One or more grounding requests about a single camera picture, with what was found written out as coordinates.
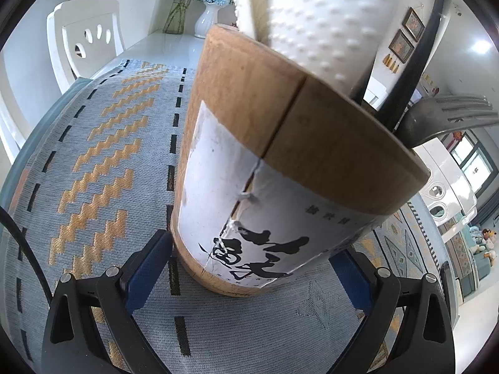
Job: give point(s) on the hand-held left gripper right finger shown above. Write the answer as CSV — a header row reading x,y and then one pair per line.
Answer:
x,y
351,280

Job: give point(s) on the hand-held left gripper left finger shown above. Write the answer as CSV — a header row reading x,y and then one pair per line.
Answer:
x,y
150,268

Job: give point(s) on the bamboo utensil holder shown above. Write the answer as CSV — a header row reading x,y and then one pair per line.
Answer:
x,y
312,144

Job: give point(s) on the metal fork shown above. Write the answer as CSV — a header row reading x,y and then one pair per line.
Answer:
x,y
429,120

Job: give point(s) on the white dotted rice paddle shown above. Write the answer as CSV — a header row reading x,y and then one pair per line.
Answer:
x,y
331,15
249,4

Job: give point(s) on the patterned blue tablecloth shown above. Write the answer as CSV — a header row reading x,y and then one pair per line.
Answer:
x,y
117,202

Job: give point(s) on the teal sofa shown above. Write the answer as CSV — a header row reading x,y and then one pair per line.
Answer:
x,y
481,268

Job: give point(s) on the row of plush toys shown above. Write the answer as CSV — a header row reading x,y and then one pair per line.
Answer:
x,y
483,239

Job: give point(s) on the teal-framed window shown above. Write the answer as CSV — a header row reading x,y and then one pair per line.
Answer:
x,y
473,159

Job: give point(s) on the hanging wooden ornaments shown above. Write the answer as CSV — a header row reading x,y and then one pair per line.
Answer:
x,y
390,62

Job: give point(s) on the small framed picture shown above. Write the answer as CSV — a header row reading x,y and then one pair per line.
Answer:
x,y
413,23
401,46

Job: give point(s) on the white ceramic vase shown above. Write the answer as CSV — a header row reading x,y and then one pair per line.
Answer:
x,y
206,23

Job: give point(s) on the glass vase with green stems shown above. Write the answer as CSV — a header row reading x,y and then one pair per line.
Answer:
x,y
179,7

